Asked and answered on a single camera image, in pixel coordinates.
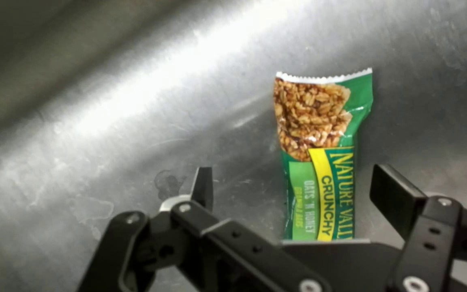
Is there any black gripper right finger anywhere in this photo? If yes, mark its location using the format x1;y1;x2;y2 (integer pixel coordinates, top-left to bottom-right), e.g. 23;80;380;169
369;163;467;292

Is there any green granola bar packet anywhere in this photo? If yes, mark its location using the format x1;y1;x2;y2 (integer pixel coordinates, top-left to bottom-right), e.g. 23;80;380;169
273;67;377;244

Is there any stainless steel double sink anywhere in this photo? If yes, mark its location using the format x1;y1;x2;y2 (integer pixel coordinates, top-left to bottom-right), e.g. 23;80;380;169
0;0;467;292

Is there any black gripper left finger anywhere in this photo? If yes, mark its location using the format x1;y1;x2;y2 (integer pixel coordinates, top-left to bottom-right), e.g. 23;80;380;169
79;166;330;292

